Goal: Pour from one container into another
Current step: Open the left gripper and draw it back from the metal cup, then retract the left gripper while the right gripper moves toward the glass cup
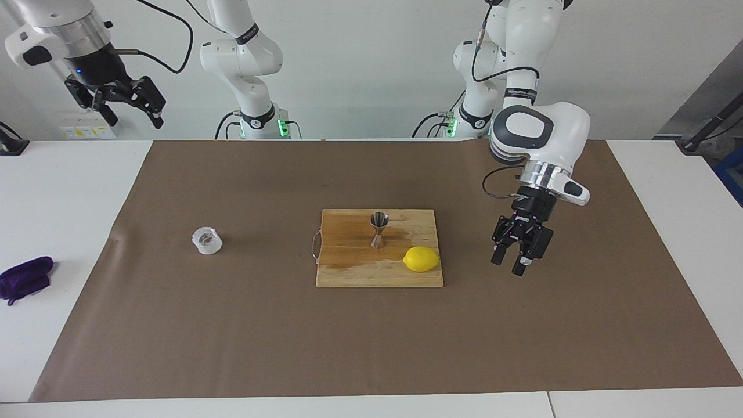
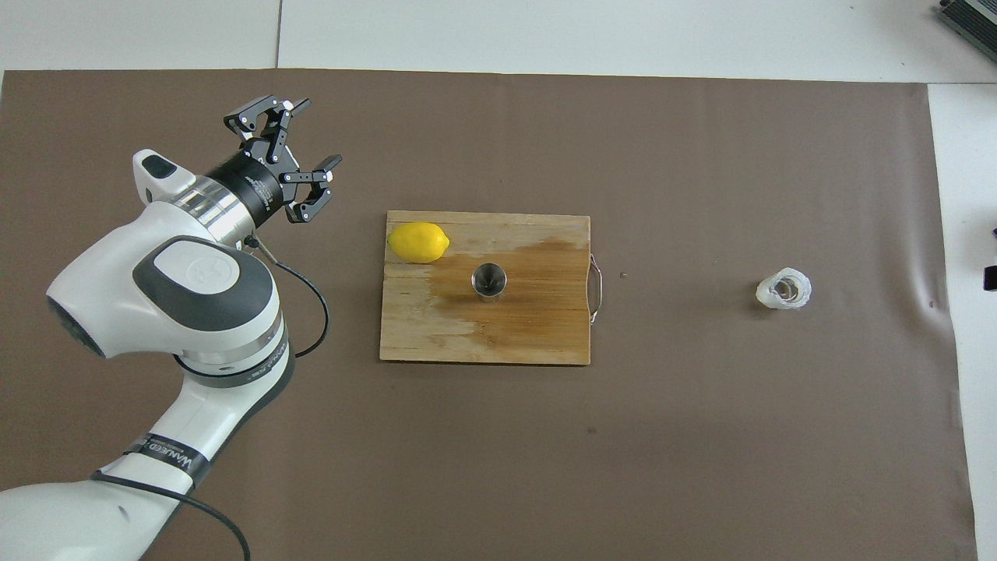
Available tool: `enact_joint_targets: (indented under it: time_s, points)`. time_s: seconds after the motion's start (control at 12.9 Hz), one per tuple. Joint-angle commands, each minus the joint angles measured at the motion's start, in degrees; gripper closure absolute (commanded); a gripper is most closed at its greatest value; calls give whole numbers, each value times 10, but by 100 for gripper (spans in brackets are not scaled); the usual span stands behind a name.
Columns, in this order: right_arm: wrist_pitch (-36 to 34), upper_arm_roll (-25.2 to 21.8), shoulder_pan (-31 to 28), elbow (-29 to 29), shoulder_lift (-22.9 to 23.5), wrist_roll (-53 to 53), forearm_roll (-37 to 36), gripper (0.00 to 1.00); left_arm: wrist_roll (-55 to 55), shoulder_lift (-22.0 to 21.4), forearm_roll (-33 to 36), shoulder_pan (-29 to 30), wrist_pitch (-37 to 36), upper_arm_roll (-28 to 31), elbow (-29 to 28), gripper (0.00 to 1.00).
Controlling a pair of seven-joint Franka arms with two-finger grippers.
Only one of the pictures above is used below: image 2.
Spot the clear plastic cup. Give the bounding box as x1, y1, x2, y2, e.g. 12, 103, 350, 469
755, 266, 812, 311

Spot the brown paper table mat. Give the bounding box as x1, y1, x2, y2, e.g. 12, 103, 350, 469
0, 69, 978, 561

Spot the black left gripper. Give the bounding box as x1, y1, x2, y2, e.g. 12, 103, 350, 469
206, 95, 342, 228

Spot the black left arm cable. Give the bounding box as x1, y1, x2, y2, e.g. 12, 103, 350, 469
90, 234, 332, 561

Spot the yellow lemon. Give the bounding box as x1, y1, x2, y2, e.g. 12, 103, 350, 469
387, 221, 451, 265

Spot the black ribbed metal box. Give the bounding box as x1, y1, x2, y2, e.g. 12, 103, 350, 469
935, 0, 997, 65

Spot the wooden cutting board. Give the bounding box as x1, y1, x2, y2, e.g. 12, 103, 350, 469
379, 210, 604, 365

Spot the steel double jigger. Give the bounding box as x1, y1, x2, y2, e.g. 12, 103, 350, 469
471, 263, 509, 300

